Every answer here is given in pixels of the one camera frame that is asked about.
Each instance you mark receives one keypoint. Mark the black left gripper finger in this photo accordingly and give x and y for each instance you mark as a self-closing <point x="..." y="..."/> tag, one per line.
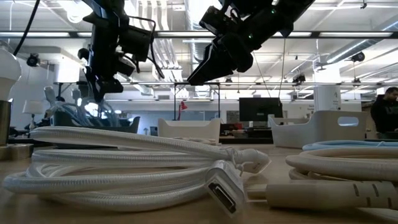
<point x="113" y="86"/>
<point x="95" y="84"/>

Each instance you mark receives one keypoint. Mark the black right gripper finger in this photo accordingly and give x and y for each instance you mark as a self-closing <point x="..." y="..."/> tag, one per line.
<point x="239" y="53"/>
<point x="211" y="68"/>

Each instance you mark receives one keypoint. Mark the teal plastic bin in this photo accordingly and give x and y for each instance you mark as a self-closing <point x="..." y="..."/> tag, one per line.
<point x="65" y="119"/>

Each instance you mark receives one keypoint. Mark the grey plastic bin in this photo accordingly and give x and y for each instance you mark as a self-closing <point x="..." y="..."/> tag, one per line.
<point x="311" y="133"/>

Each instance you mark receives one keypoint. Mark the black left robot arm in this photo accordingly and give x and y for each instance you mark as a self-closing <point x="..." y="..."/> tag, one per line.
<point x="105" y="12"/>

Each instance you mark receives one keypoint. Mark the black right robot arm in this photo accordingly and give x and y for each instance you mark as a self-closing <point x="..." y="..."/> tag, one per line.
<point x="289" y="12"/>

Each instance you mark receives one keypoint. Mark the red desk lamp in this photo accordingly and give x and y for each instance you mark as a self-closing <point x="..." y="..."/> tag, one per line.
<point x="183" y="106"/>

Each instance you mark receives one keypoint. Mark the black computer monitor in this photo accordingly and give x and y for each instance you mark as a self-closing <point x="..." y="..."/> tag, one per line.
<point x="261" y="109"/>

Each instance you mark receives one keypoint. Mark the black ceiling spotlight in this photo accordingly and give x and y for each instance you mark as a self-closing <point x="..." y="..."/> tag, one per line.
<point x="358" y="57"/>
<point x="299" y="78"/>
<point x="32" y="59"/>

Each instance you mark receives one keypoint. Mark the white plastic bin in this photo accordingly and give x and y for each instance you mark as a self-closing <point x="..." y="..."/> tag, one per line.
<point x="186" y="129"/>

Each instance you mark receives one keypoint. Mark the white shade table lamp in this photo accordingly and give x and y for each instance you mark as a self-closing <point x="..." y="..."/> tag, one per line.
<point x="32" y="106"/>

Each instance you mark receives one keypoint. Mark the overhead light bar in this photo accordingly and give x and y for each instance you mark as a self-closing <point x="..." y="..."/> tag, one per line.
<point x="342" y="34"/>

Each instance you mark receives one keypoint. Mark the brass lamp with white bulb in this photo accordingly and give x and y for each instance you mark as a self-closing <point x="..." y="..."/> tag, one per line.
<point x="7" y="71"/>

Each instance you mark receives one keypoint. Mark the white round column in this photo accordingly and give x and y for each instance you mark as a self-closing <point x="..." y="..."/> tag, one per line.
<point x="326" y="98"/>

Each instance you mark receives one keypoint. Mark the person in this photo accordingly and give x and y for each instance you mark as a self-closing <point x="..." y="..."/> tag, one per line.
<point x="385" y="115"/>

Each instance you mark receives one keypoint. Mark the black metal frame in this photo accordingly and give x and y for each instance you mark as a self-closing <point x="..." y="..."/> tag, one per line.
<point x="219" y="99"/>
<point x="59" y="90"/>

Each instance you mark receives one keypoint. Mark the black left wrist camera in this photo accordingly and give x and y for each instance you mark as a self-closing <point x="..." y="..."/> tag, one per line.
<point x="136" y="42"/>

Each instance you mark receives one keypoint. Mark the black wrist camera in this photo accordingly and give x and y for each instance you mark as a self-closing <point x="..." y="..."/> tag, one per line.
<point x="217" y="20"/>
<point x="136" y="42"/>

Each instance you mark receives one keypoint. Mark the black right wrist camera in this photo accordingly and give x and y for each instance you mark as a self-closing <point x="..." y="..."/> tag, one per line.
<point x="217" y="20"/>

